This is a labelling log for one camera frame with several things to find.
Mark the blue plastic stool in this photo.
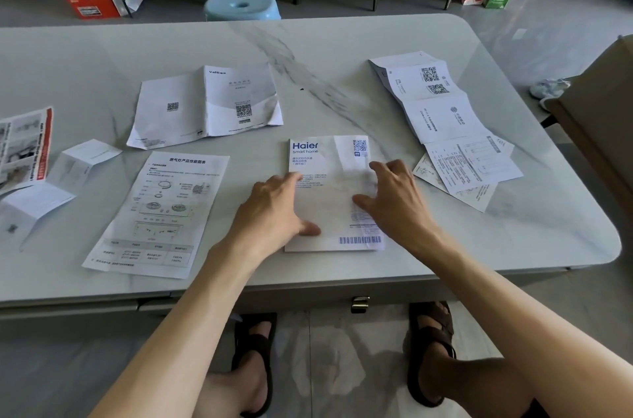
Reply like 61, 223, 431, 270
204, 0, 282, 22

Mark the person's right leg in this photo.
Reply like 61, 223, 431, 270
413, 304, 551, 418

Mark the white printed form sheet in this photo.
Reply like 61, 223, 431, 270
425, 135, 524, 195

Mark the person's right hand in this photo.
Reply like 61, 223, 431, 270
352, 159, 446, 260

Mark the white booklet with blue print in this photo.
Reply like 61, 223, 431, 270
284, 136, 386, 253

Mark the white shoe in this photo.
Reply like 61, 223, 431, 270
529, 78, 572, 100

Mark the black left sandal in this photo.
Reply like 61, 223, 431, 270
231, 312, 278, 418

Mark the person's leg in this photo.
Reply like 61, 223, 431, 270
413, 304, 551, 418
190, 321, 278, 418

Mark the person's left forearm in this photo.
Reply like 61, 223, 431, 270
88, 244, 270, 418

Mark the person's left hand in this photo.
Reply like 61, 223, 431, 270
225, 172, 322, 262

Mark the open white grey booklet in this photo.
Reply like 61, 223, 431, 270
126, 63, 285, 151

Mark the person's left leg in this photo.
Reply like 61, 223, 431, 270
190, 321, 278, 418

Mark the person's right forearm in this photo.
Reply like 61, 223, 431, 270
410, 234, 633, 386

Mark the long folded white leaflet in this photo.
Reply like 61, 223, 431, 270
368, 51, 495, 145

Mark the white receipt paper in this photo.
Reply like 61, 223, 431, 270
412, 153, 498, 214

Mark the wooden chair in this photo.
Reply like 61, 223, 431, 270
540, 34, 633, 228

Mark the red-edged flyer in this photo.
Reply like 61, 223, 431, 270
0, 107, 54, 196

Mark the white sheet with diagrams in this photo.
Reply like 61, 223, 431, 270
81, 151, 230, 280

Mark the brown right sandal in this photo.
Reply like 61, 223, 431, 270
406, 301, 457, 409

